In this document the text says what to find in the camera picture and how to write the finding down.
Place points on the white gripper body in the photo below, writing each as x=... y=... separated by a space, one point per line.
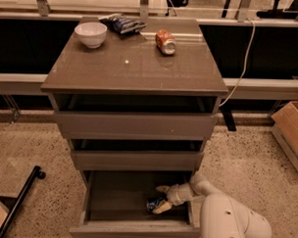
x=177 y=194

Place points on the blue pepsi can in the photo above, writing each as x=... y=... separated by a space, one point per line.
x=152 y=202

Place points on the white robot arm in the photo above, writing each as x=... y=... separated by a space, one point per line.
x=220 y=215

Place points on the grey middle drawer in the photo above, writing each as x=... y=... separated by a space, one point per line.
x=137 y=154

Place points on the grey drawer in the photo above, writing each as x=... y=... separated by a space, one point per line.
x=137 y=117
x=115 y=206
x=137 y=154

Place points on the grey bottom drawer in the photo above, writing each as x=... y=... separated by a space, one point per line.
x=115 y=206

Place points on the grey top drawer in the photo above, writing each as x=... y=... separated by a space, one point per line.
x=137 y=117

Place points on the grey drawer cabinet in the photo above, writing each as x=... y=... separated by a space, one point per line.
x=134 y=65

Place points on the orange soda can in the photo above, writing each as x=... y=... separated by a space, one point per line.
x=165 y=41

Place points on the black table leg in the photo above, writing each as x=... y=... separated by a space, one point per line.
x=228 y=117

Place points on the black metal leg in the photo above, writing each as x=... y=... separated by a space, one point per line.
x=13 y=205

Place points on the cardboard box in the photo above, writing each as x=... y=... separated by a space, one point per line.
x=285 y=131

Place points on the white ceramic bowl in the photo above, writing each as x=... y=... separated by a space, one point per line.
x=91 y=34

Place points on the blue chip bag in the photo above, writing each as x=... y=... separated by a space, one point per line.
x=122 y=25

